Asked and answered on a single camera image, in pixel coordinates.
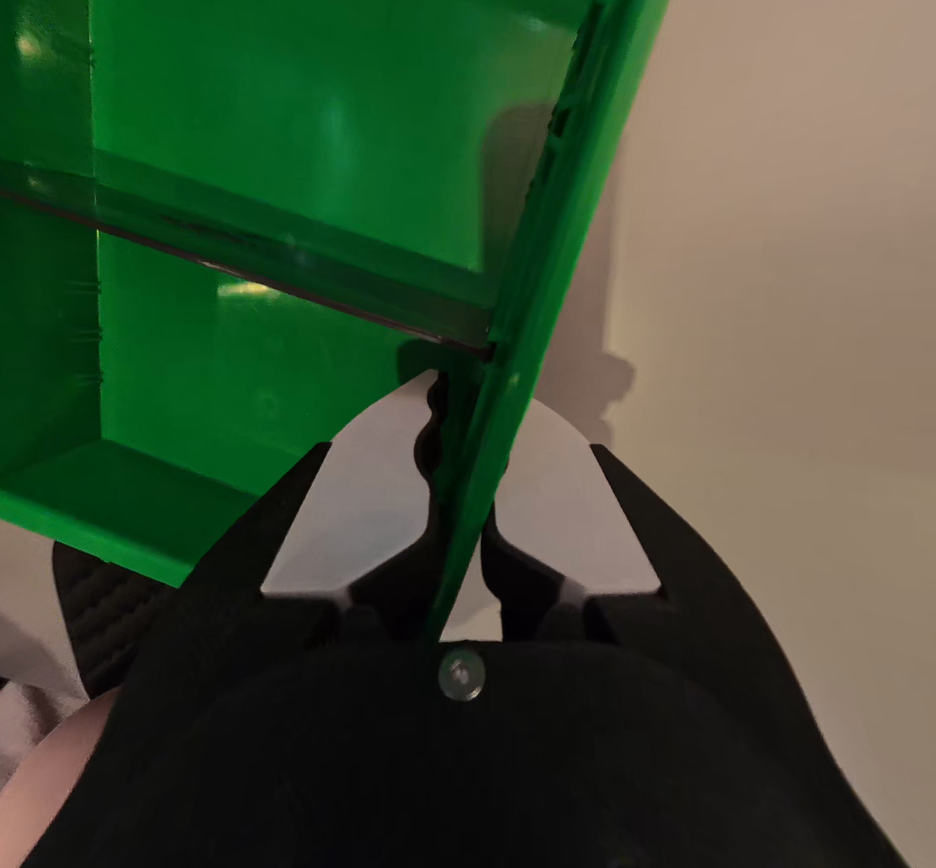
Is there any dark clear bin divider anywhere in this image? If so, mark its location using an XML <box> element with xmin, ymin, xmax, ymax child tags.
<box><xmin>0</xmin><ymin>159</ymin><xmax>500</xmax><ymax>359</ymax></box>

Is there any green plastic bin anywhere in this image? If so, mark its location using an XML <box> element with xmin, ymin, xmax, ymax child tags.
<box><xmin>0</xmin><ymin>0</ymin><xmax>694</xmax><ymax>644</ymax></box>

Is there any person's left forearm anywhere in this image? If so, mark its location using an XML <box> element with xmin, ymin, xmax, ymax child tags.
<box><xmin>0</xmin><ymin>685</ymin><xmax>121</xmax><ymax>868</ymax></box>

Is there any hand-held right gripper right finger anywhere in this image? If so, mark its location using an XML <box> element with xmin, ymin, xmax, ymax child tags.
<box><xmin>481</xmin><ymin>397</ymin><xmax>664</xmax><ymax>602</ymax></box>

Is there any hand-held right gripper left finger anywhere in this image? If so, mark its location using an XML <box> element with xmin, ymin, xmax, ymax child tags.
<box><xmin>260</xmin><ymin>368</ymin><xmax>449</xmax><ymax>609</ymax></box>

